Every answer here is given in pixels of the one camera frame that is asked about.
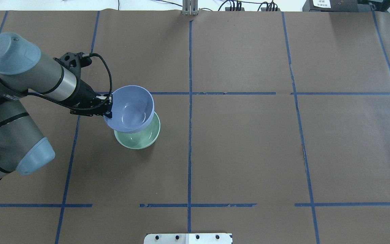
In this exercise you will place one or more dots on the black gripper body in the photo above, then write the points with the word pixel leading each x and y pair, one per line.
pixel 84 96

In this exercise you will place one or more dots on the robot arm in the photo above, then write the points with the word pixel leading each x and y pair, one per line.
pixel 26 71

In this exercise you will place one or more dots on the blue bowl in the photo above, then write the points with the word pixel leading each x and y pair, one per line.
pixel 132 109

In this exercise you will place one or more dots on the metal base plate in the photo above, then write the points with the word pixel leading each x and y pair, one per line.
pixel 188 238

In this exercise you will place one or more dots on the green bowl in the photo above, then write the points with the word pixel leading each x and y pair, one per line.
pixel 141 139

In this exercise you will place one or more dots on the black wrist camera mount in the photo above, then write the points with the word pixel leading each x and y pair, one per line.
pixel 74 62

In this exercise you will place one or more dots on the aluminium frame post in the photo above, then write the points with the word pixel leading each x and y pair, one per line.
pixel 190 7

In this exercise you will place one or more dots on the black computer box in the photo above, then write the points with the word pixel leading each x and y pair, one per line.
pixel 348 6

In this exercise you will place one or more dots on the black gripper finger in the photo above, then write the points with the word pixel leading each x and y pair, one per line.
pixel 106 112
pixel 104 99

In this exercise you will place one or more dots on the brown paper table cover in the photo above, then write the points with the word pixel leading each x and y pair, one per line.
pixel 275 127

